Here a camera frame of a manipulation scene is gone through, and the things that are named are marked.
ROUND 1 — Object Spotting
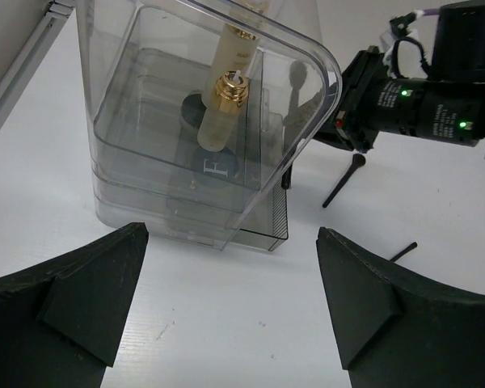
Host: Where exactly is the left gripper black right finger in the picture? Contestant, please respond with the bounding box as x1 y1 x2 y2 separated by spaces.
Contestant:
316 228 485 387

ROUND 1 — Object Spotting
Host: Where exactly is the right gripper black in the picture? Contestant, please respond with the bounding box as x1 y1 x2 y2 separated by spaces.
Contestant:
314 46 485 153

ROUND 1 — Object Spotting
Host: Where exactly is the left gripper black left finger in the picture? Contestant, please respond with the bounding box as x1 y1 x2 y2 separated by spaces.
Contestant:
0 222 149 387

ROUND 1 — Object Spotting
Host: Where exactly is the black makeup brush orange tip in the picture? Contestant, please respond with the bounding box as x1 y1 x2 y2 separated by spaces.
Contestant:
322 154 366 209

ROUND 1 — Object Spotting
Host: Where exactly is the thin black eyeliner pencil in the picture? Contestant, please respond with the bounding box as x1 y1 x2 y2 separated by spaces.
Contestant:
390 242 418 263

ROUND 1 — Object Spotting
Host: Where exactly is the small beige bottle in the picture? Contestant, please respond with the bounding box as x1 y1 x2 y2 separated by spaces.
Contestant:
196 70 249 152

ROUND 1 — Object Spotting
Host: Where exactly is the clear acrylic organizer box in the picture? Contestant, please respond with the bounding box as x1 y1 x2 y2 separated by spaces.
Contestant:
76 1 342 251

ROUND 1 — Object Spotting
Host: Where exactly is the black lidded cream jar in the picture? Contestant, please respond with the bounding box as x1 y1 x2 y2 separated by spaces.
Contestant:
179 91 206 130

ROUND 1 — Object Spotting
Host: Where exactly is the black makeup brush angled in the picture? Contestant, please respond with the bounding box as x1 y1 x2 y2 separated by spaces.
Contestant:
283 61 307 150

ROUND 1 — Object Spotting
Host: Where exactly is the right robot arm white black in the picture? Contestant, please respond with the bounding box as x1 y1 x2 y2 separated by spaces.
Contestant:
314 1 485 154

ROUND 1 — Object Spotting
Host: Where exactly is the aluminium left side rail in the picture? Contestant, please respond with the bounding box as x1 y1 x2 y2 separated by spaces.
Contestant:
0 0 76 129

